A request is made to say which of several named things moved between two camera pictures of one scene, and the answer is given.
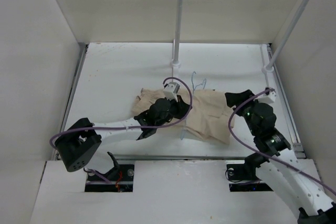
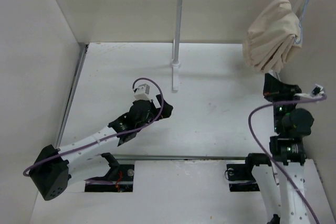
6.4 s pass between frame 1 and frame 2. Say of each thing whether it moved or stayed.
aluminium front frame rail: stayed
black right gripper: moved
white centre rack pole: stayed
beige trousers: moved
